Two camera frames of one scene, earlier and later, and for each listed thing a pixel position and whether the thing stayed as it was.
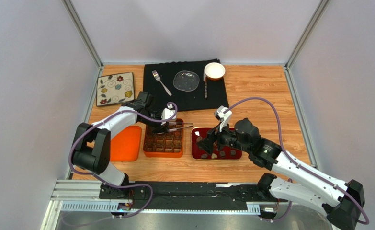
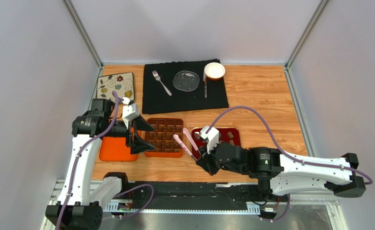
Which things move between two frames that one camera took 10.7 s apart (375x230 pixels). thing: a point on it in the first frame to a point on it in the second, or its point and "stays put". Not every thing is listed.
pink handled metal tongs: (175, 123) to (184, 147)
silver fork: (158, 77) stays put
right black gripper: (213, 139) to (213, 158)
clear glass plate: (186, 81) stays put
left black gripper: (161, 129) to (139, 145)
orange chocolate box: (168, 144) stays put
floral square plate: (115, 88) stays put
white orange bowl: (214, 71) stays put
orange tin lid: (125, 145) stays put
